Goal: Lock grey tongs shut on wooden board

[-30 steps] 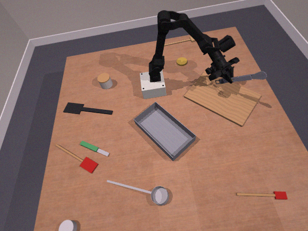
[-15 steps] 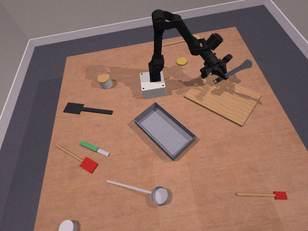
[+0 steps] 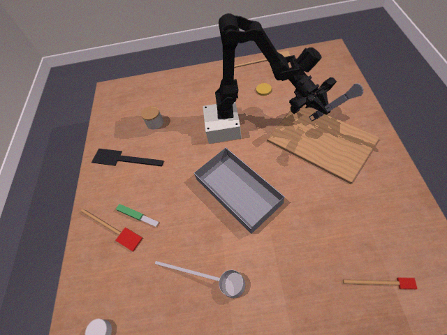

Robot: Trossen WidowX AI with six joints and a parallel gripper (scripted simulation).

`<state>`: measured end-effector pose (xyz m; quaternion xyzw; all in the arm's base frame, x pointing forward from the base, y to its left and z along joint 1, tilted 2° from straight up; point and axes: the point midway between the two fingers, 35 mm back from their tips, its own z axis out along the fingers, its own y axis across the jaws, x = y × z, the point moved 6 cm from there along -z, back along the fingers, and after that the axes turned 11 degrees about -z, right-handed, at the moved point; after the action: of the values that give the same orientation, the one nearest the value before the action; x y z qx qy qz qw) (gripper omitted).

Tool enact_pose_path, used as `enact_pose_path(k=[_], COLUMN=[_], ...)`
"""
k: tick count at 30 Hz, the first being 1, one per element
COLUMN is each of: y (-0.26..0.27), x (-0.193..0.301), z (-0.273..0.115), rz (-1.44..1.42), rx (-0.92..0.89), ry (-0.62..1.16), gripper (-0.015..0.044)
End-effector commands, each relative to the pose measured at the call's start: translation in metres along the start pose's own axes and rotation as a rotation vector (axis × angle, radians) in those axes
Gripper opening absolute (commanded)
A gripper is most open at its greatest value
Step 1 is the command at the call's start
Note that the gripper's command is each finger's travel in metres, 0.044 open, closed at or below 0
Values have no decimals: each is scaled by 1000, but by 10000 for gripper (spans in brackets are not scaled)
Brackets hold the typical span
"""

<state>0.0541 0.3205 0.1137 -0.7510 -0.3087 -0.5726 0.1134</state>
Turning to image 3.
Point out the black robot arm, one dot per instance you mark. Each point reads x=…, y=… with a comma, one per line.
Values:
x=229, y=25

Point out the light wooden board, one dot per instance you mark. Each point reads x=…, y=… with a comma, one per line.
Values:
x=328, y=143

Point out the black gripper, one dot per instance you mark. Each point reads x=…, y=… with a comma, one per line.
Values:
x=313, y=95

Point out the black spatula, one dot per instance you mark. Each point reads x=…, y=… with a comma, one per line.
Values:
x=110, y=157

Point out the grey round pan with thin handle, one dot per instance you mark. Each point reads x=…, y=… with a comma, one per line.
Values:
x=231, y=282

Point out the yellow flat disc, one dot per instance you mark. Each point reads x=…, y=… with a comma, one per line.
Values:
x=263, y=89

